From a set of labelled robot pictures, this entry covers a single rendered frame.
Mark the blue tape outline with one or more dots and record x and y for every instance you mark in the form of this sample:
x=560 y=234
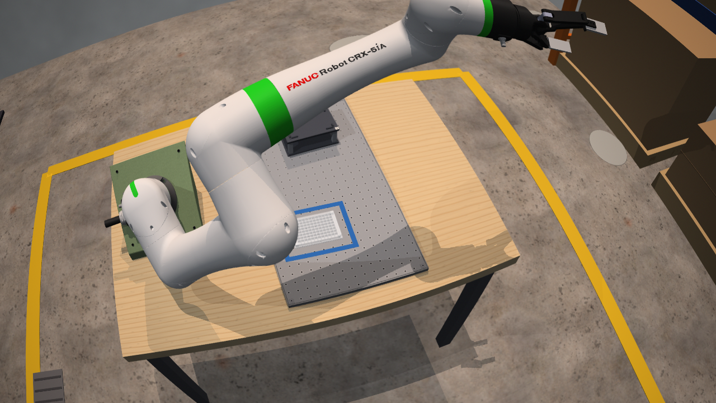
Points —
x=327 y=251

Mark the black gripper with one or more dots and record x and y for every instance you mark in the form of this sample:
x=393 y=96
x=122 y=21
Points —
x=531 y=28

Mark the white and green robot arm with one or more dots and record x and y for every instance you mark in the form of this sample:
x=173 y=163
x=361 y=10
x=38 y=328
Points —
x=256 y=225

